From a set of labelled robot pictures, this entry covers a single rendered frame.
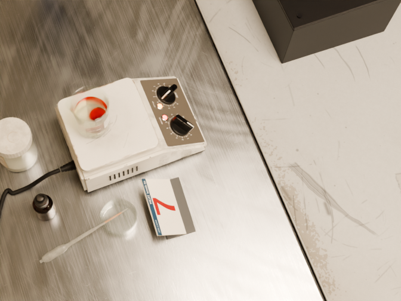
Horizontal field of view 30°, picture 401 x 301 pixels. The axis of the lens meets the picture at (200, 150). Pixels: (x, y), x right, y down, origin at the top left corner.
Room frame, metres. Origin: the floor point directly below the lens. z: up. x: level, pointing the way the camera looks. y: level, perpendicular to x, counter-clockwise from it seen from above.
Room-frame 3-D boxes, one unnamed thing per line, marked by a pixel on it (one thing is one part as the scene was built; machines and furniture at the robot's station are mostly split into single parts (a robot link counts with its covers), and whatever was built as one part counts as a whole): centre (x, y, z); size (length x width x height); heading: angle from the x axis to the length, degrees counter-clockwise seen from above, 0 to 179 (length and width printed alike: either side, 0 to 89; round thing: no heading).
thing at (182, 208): (0.33, 0.03, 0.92); 0.09 x 0.06 x 0.04; 27
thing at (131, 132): (0.42, 0.14, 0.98); 0.12 x 0.12 x 0.01; 32
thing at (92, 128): (0.41, 0.16, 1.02); 0.06 x 0.05 x 0.08; 105
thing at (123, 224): (0.30, 0.10, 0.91); 0.06 x 0.06 x 0.02
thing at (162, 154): (0.43, 0.12, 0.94); 0.22 x 0.13 x 0.08; 122
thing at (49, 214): (0.29, 0.21, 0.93); 0.03 x 0.03 x 0.07
